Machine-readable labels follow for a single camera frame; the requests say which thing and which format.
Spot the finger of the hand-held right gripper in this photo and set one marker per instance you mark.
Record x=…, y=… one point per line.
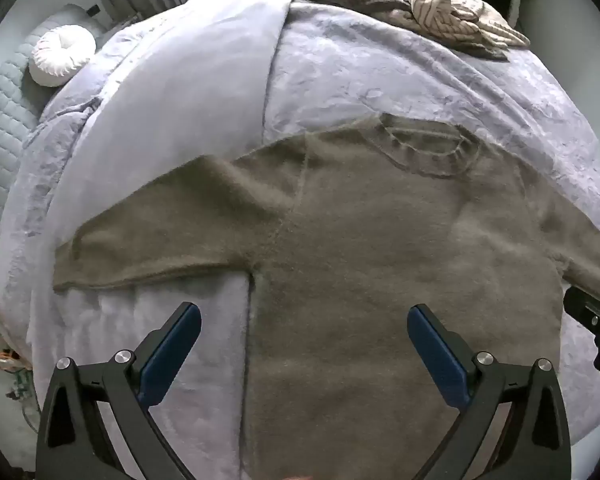
x=592, y=315

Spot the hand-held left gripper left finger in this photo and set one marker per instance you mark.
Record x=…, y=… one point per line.
x=172, y=355

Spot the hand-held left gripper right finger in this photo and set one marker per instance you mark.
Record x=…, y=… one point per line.
x=437, y=355

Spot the brown knit sweater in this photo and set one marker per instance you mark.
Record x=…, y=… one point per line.
x=360, y=260

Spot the smooth grey plush blanket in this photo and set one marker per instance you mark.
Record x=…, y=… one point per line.
x=180, y=85

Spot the grey quilted bed cover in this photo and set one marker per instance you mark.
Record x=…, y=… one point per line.
x=5, y=125

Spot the round white pleated pillow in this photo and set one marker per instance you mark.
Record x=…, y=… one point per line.
x=60, y=55

